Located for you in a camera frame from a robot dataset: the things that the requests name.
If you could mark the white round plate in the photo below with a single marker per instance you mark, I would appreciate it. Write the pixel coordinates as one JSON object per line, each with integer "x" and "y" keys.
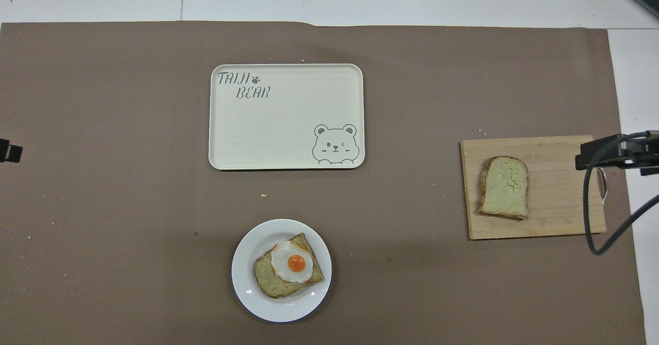
{"x": 247, "y": 283}

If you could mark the toasted bread slice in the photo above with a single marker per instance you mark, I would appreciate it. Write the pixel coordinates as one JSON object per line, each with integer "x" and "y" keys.
{"x": 267, "y": 280}

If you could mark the wooden cutting board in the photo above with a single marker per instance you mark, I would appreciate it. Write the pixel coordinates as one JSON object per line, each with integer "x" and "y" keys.
{"x": 556, "y": 201}

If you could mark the pale bread slice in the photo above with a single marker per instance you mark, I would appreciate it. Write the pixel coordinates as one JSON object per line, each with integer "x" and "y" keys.
{"x": 504, "y": 188}

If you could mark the cream tray with bear print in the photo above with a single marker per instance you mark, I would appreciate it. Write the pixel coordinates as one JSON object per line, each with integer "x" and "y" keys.
{"x": 278, "y": 128}

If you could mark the fried egg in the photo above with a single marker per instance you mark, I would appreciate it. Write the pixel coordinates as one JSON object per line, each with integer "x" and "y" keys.
{"x": 295, "y": 263}

